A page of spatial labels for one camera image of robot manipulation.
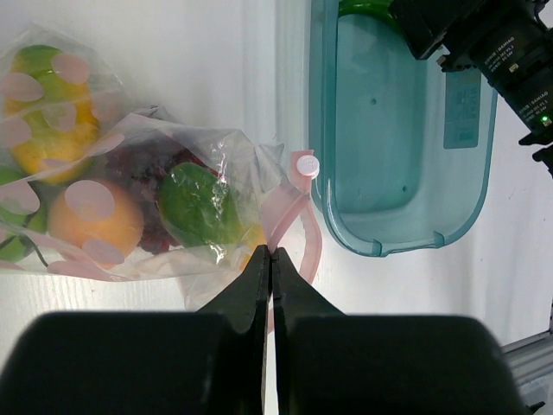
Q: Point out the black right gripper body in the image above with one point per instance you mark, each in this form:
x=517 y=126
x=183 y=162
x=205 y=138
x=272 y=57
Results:
x=459 y=26

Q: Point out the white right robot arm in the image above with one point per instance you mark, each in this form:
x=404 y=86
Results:
x=504 y=39

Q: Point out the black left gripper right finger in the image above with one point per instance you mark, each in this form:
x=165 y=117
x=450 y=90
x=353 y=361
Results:
x=328 y=362

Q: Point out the clear zip top bag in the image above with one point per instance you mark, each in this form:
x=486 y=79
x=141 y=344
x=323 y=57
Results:
x=281 y=196

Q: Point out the green toy chili pepper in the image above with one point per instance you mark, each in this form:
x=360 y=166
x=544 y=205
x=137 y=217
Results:
x=378 y=9

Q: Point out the orange toy peach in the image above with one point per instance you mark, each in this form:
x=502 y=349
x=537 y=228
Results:
x=98 y=217

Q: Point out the toy mango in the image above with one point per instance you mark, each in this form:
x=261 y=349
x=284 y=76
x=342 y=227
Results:
x=47 y=121
x=200 y=210

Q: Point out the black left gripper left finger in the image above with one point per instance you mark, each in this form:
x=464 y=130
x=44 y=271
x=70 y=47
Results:
x=210 y=361

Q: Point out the aluminium rail base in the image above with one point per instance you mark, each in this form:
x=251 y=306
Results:
x=530 y=358

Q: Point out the teal plastic tray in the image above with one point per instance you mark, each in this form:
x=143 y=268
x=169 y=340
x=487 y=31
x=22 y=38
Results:
x=405 y=149

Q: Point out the purple toy grape bunch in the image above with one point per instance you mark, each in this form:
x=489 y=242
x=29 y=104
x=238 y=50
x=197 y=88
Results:
x=140 y=169

